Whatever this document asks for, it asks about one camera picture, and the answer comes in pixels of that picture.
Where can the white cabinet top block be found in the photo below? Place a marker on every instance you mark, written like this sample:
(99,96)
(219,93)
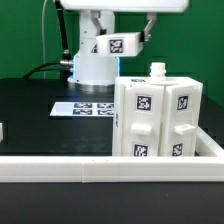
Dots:
(119,44)

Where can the white L-shaped fence rail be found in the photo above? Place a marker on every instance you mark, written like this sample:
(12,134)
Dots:
(206,166)

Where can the white marker sheet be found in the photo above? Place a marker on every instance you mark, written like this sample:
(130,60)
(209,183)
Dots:
(82,109)

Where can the white cabinet door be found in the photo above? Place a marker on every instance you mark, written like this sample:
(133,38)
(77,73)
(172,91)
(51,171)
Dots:
(180,120)
(142,120)

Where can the white cabinet body box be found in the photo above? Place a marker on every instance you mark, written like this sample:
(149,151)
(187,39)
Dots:
(157,77)

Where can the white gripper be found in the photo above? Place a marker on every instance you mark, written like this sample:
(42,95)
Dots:
(156,6)

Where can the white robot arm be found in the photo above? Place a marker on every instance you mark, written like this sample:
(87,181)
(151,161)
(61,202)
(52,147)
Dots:
(97,62)

